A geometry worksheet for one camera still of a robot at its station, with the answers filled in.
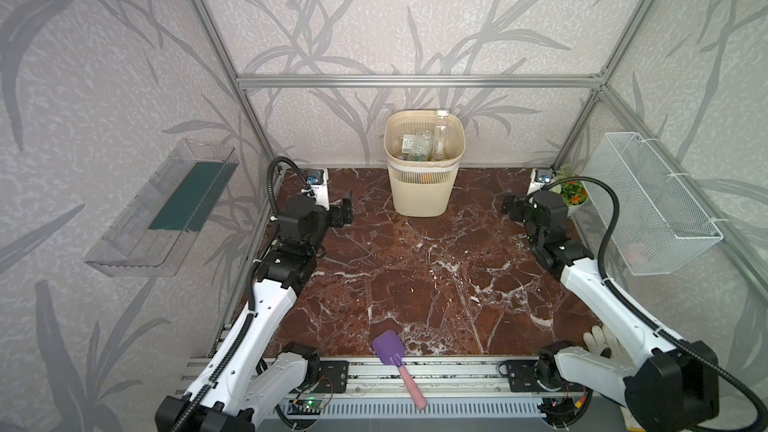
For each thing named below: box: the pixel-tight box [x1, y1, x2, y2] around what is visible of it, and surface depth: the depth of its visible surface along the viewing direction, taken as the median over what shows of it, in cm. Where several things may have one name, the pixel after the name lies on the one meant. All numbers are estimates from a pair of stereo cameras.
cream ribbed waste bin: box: [383, 110, 466, 217], surface depth 99 cm
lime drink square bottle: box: [401, 134, 417, 154], surface depth 103 cm
